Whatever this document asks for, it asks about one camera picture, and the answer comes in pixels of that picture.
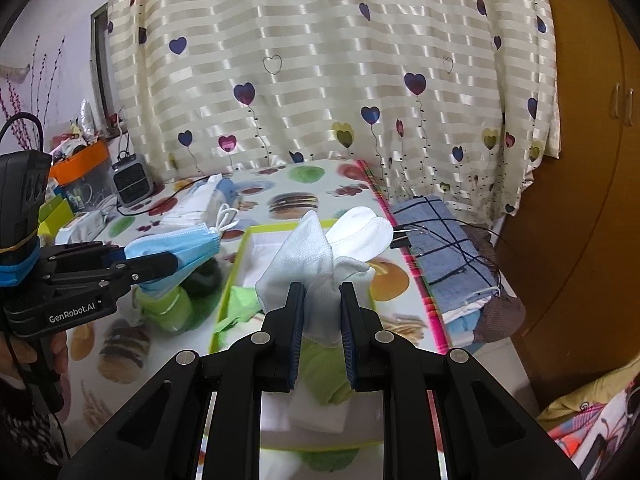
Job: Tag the light blue folded cloth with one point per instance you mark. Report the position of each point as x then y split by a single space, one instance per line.
462 327

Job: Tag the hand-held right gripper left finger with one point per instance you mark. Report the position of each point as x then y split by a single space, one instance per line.
295 335

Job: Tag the colourful printed blanket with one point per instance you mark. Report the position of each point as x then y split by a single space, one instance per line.
595 420

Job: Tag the heart print curtain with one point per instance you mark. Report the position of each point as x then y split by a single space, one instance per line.
325 60

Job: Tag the grey window frame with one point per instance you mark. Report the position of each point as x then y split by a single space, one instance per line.
102 60

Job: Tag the orange lidded storage bin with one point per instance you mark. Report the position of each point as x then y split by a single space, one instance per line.
80 160

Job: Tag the person's left forearm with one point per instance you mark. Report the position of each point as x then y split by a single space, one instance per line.
25 425

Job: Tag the wooden cabinet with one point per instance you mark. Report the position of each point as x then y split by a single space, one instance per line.
575 160

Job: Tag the lime green boxes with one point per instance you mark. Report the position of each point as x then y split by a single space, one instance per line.
55 215

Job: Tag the face mask package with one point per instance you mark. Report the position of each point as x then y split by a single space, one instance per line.
82 227

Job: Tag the white tissue pack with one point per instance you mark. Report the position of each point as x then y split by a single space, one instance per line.
200 205

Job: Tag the brown mesh bag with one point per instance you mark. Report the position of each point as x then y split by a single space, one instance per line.
500 320

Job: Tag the grey white cloth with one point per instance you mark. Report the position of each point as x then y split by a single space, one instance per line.
310 260

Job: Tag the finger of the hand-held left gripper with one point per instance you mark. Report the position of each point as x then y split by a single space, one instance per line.
150 265
80 250

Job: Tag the green-edged white box tray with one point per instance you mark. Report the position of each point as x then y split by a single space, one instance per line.
262 255

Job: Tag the green jar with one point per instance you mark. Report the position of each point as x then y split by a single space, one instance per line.
170 310

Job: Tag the green plastic bag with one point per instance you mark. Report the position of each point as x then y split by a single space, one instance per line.
242 302

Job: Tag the blue face mask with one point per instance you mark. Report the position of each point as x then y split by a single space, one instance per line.
185 245

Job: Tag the person's left hand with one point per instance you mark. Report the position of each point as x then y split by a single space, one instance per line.
60 360

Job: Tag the food print tablecloth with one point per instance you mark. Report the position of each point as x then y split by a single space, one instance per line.
125 350

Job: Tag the blue plaid cloth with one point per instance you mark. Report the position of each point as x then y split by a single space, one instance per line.
440 240

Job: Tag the silver foil bag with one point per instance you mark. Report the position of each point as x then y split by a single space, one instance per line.
85 117

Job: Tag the grey desk heater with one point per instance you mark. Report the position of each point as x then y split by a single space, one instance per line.
131 180

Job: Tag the purple dried branches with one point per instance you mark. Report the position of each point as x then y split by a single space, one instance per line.
12 105

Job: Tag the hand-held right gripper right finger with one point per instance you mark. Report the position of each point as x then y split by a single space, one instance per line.
350 335

